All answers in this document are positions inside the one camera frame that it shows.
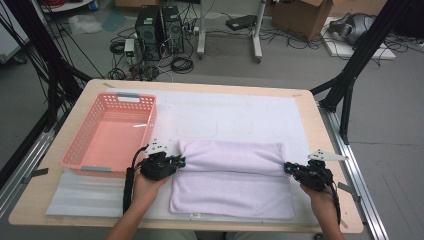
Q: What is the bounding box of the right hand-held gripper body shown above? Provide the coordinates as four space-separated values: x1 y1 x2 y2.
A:
294 149 349 193

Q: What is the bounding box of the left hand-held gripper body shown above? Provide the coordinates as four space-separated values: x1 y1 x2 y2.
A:
139 138 178 181

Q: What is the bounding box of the lilac printed towel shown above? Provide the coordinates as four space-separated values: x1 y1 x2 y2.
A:
169 139 296 220

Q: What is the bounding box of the pink plastic basket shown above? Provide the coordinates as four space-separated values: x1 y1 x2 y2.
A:
60 92 158 179

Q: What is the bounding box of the person's left hand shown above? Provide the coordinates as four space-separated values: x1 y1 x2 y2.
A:
132 173 169 213

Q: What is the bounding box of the person's right hand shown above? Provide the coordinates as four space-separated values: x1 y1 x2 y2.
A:
300 184 340 221

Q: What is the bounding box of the white grid mat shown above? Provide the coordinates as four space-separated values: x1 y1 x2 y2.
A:
45 87 323 225

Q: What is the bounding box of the white adapter box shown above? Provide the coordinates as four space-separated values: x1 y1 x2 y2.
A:
123 38 136 58

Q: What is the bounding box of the white foam board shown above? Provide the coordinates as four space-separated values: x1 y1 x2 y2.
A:
320 16 397 61

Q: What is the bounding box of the black computer tower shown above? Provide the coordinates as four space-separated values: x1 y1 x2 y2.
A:
134 4 165 62
161 5 185 55

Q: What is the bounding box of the open cardboard box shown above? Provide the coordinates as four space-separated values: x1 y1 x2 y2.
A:
270 0 334 42

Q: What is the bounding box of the black flat device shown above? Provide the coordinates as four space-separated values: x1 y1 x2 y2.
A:
225 14 258 32

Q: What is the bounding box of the grey headset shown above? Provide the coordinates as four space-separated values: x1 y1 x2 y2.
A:
328 12 376 46

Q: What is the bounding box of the clear plastic bag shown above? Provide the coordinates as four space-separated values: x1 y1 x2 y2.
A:
68 13 104 36

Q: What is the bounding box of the white round table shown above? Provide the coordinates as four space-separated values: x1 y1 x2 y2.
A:
39 0 94 14

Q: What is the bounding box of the white cabinet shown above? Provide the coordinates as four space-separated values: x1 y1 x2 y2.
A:
0 3 30 64

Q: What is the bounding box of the grey rail bracket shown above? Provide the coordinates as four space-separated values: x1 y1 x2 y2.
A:
21 167 50 184
337 181 362 203

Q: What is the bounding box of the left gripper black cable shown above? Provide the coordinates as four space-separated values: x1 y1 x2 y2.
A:
122 144 149 215

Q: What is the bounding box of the aluminium rail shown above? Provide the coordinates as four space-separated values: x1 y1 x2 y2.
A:
0 108 68 218
318 104 390 240

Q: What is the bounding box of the coiled black cable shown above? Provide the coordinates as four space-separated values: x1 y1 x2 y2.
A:
170 56 195 75

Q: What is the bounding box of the white stand frame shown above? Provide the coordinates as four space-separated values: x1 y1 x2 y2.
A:
196 0 268 64

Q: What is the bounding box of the black frame post with cables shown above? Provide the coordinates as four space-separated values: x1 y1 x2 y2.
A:
0 0 94 133

